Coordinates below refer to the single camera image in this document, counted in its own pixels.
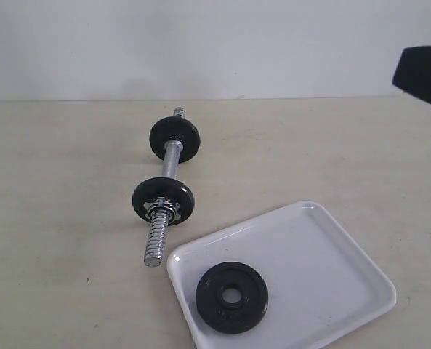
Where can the chrome threaded dumbbell bar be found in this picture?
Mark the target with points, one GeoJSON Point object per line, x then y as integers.
{"type": "Point", "coordinates": [162, 210]}

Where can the black weight plate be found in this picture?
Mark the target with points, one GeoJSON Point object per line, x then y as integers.
{"type": "Point", "coordinates": [231, 297]}
{"type": "Point", "coordinates": [163, 193]}
{"type": "Point", "coordinates": [175, 128]}

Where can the black and grey right robot arm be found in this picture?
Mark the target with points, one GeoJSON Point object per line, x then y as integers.
{"type": "Point", "coordinates": [413, 72]}

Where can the white rectangular tray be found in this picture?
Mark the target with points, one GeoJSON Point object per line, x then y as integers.
{"type": "Point", "coordinates": [321, 284]}

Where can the chrome star collar nut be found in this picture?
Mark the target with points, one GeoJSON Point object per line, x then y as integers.
{"type": "Point", "coordinates": [162, 203]}

